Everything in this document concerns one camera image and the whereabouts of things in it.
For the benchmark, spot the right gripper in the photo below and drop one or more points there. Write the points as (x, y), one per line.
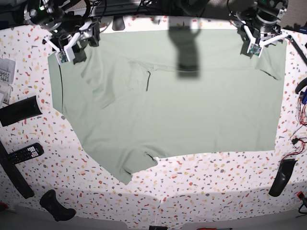
(65, 26)

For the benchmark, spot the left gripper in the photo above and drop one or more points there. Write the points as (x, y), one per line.
(263, 23)

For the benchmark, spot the light green T-shirt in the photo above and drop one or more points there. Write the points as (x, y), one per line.
(139, 96)

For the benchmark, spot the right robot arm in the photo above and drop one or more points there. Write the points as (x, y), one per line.
(37, 12)

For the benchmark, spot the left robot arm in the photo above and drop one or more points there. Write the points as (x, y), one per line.
(262, 5)

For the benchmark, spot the grey monitor stand base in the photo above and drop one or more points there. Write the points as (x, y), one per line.
(118, 23)

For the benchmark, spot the black slim rod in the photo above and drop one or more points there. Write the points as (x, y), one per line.
(298, 49)

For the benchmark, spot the black cylinder speaker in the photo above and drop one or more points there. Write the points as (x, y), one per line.
(19, 111)

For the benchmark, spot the black TV remote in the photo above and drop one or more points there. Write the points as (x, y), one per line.
(25, 154)

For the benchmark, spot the long black bar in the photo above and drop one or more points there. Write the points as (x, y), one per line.
(14, 175)

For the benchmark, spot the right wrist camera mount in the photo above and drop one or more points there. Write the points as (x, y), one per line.
(64, 54)

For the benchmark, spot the black curved handle right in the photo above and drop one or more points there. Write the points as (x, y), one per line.
(282, 178)

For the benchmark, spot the black curved handle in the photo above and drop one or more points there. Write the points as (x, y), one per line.
(282, 178)
(49, 202)

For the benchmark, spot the black curved handle left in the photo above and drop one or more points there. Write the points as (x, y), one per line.
(49, 202)

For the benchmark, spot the red handled screwdriver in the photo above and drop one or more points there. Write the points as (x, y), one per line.
(215, 229)

